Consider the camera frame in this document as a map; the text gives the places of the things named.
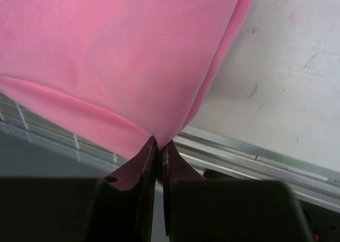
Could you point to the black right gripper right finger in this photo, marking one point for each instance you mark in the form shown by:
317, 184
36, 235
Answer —
174, 168

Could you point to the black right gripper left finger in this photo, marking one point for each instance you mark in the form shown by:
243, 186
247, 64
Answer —
127, 200

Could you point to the pink t shirt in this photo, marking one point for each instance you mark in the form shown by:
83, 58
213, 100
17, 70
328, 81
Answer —
116, 72

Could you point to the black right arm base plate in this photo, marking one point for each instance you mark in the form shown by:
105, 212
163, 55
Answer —
305, 204

